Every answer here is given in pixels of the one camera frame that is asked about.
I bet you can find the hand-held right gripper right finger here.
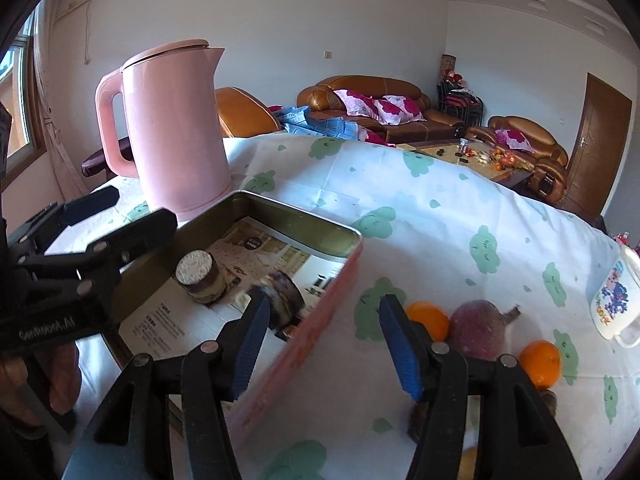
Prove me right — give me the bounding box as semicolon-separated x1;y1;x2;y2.
377;292;583;480

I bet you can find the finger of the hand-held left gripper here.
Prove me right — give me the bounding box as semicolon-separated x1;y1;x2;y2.
15;208;178;306
7;186;120;257

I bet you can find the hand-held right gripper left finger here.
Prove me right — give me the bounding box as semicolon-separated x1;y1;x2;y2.
62;287;273;480

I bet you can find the orange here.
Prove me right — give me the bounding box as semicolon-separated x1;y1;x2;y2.
518;340;562;388
406;301;451;343

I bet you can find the pink metal tin box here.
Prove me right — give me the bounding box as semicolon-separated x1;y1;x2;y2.
107;190;364;453

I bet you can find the purple passion fruit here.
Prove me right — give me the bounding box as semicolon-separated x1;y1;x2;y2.
448;300;522;361

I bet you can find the person's left hand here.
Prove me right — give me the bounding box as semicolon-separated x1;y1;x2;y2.
0;340;82;436

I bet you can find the dark maroon padded stool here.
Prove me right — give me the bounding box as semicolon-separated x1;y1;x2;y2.
81;149;138;179

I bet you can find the chocolate roll cake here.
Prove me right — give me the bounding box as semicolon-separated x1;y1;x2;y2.
252;270;306;331

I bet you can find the pale pink curtain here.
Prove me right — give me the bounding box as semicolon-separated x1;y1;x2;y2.
32;5;88;196

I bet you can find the printed paper liner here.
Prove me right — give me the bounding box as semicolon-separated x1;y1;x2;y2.
117;216;351;361

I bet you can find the pink electric kettle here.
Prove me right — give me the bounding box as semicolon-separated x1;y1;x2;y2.
95;38;233;213

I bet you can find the white green cloud tablecloth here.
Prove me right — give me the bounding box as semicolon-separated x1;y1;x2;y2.
30;132;640;480

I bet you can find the window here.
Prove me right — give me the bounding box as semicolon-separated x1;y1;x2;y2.
0;25;48;168

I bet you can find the brown leather armchair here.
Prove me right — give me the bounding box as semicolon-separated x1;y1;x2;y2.
215;87;282;138
467;116;569;206

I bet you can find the white air conditioner pipe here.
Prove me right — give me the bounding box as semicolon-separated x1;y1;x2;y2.
82;0;96;66

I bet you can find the wooden coffee table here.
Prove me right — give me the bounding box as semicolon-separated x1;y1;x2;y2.
397;137;533;191

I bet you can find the blue plaid blanket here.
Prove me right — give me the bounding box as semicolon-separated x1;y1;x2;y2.
272;106;368;142

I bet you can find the pile of small snacks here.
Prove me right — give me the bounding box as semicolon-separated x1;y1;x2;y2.
452;137;523;168

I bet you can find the white cartoon print mug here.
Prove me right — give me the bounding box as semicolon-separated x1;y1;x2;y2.
589;245;640;348

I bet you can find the pink floral pillow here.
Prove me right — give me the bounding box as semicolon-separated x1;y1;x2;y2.
495;129;535;152
372;95;426;126
334;89;381;118

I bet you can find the stack of dark chairs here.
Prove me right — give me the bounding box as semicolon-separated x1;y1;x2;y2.
437;82;485;126

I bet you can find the brown leather sofa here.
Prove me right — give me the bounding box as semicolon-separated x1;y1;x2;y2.
297;76;466;143

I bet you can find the brown wooden door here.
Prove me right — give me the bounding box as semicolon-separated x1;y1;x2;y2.
567;72;633;216

